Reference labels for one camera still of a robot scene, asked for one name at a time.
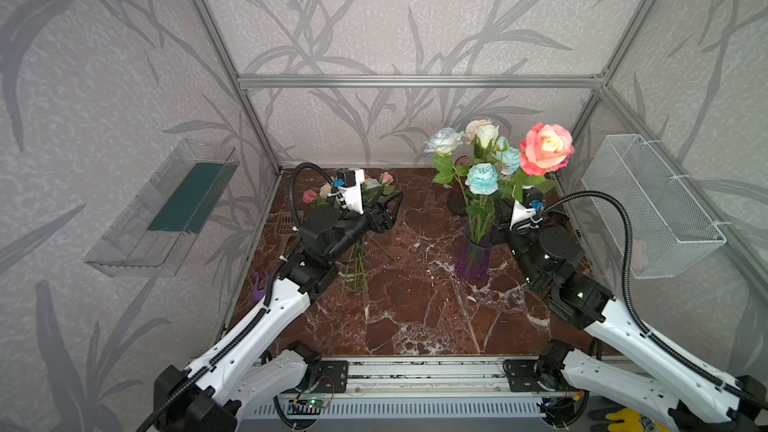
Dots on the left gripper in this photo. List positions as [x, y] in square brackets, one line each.
[372, 216]

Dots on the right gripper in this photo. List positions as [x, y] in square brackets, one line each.
[504, 216]

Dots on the blue purple glass vase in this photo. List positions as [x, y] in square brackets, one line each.
[472, 259]

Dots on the teal peony spray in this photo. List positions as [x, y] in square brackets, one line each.
[489, 178]

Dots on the red glass vase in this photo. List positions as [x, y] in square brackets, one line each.
[455, 199]

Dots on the coral pink rose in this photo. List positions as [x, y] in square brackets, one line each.
[546, 148]

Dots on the white blue rose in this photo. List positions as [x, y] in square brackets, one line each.
[441, 147]

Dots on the cream rose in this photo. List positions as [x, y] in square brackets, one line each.
[472, 128]

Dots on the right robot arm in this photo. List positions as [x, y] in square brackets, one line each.
[675, 388]

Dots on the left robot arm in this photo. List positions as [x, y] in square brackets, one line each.
[217, 390]

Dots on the flower bunch on table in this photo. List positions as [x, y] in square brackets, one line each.
[331, 230]

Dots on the brown slotted scoop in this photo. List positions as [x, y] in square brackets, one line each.
[285, 231]

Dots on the purple pink garden rake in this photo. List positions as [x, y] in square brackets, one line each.
[259, 283]

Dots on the yellow work glove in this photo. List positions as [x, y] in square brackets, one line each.
[614, 417]

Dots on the clear plastic tray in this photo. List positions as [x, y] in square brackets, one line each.
[152, 237]

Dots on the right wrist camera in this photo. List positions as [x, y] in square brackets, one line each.
[525, 208]

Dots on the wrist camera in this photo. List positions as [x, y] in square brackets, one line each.
[347, 188]
[525, 208]

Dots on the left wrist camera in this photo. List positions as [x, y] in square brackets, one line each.
[347, 188]

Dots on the white wire basket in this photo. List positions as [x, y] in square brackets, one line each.
[671, 229]

